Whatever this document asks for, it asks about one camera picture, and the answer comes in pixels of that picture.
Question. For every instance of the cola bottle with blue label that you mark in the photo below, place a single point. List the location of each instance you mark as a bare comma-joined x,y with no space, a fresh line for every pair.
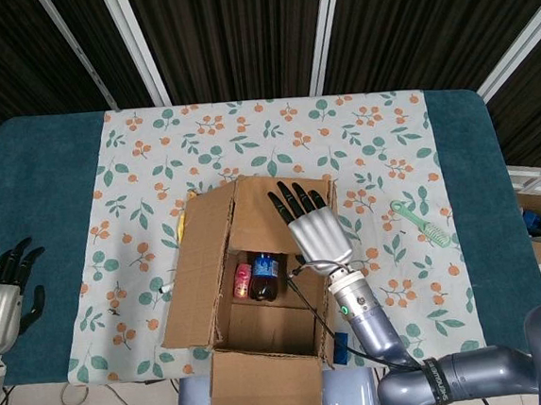
263,271

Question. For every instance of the thin white frame post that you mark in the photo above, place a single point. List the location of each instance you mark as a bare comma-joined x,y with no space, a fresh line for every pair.
79,53

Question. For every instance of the white aluminium frame post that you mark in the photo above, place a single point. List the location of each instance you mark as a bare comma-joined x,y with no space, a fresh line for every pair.
326,32
518,50
136,48

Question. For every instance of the floral leaf print tablecloth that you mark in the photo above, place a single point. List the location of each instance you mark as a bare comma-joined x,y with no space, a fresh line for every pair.
268,127

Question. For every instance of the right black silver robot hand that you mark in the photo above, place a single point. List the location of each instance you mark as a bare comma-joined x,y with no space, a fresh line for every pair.
318,236

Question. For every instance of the blue plastic background item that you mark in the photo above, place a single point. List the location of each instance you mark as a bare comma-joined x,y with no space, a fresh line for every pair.
534,221

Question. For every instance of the teal plush table cover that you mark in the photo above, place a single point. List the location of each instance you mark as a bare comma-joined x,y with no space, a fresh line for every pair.
37,185

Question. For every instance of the yellow rubber chicken toy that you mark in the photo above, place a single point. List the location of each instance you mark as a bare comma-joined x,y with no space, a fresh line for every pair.
181,227

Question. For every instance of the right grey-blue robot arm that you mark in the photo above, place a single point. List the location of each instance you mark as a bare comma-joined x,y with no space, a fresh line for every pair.
371,321

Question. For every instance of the brown cardboard shipping box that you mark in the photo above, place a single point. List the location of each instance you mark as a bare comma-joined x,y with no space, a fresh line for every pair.
196,275

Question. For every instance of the white aluminium frame rail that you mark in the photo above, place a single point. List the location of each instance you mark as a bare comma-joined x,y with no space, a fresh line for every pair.
538,176

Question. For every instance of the white marker pen black cap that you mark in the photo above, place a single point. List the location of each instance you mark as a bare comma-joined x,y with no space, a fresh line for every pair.
166,288

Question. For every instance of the blue toy building block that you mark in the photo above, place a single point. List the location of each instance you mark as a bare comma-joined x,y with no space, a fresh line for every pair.
340,343

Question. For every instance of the green toothbrush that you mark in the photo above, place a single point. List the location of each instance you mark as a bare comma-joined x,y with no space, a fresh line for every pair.
419,222

